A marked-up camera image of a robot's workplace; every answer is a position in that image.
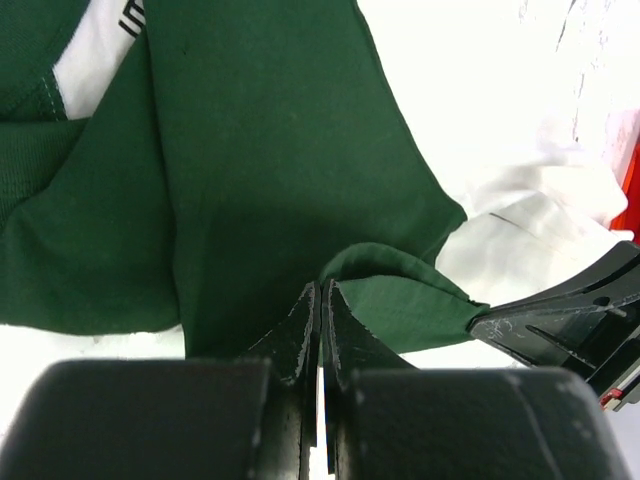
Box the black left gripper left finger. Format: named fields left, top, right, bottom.
left=1, top=283, right=321, bottom=479

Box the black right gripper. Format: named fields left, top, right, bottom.
left=469, top=241, right=639, bottom=411

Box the folded red t shirt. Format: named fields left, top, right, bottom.
left=609, top=143, right=640, bottom=244

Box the white and green t shirt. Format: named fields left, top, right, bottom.
left=1, top=1, right=627, bottom=357

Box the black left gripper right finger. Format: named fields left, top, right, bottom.
left=321, top=281, right=630, bottom=479

